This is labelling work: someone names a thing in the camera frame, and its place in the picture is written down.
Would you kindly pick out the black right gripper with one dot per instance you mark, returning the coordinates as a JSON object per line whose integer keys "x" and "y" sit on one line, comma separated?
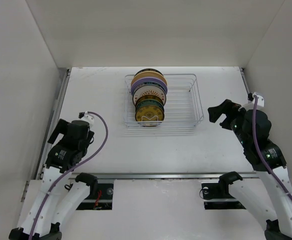
{"x": 227, "y": 107}

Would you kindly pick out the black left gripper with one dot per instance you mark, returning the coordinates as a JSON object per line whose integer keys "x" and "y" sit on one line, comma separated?
{"x": 63, "y": 127}

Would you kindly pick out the white wire dish rack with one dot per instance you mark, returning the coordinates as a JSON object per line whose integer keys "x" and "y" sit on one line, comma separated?
{"x": 182, "y": 110}

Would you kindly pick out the yellow patterned plate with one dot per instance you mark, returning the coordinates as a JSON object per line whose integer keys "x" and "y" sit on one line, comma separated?
{"x": 149, "y": 116}

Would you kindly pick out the white orange sunburst plate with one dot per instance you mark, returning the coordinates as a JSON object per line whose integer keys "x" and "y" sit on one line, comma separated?
{"x": 149, "y": 90}

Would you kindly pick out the green rimmed white plate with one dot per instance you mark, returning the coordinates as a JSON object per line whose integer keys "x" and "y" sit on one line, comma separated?
{"x": 150, "y": 83}

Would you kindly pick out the purple plate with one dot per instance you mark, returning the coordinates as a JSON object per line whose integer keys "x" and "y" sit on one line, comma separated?
{"x": 136, "y": 81}

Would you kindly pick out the tan plate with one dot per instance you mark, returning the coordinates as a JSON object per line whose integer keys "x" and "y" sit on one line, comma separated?
{"x": 148, "y": 74}

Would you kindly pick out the blue patterned plate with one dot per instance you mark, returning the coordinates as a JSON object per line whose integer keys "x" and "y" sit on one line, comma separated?
{"x": 149, "y": 103}

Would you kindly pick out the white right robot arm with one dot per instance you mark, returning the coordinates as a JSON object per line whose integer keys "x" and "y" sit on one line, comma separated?
{"x": 252, "y": 127}

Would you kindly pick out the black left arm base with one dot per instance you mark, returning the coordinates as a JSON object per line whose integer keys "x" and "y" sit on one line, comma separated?
{"x": 100, "y": 199}

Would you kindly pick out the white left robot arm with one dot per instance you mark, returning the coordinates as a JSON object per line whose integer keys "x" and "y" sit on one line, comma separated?
{"x": 49, "y": 212}

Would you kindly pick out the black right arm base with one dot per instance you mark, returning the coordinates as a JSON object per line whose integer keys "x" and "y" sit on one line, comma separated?
{"x": 215, "y": 198}

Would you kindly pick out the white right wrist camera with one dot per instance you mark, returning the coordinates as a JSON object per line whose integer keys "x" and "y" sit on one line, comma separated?
{"x": 255, "y": 98}

